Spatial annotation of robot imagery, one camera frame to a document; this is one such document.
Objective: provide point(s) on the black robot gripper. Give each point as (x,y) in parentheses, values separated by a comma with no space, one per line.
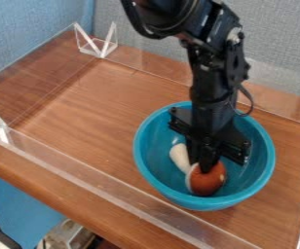
(206,125)

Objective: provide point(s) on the brown and white toy mushroom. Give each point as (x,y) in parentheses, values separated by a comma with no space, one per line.
(199,183)

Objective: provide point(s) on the blue plastic bowl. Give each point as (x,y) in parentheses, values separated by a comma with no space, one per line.
(153,141)

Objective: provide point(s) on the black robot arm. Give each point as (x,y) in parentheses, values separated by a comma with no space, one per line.
(209,31)

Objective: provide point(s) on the clear acrylic table barrier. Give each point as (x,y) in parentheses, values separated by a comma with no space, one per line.
(74,107)

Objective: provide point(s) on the white power strip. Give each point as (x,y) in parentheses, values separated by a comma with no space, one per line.
(67,235)

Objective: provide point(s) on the clear acrylic corner bracket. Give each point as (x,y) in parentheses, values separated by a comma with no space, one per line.
(95,46)

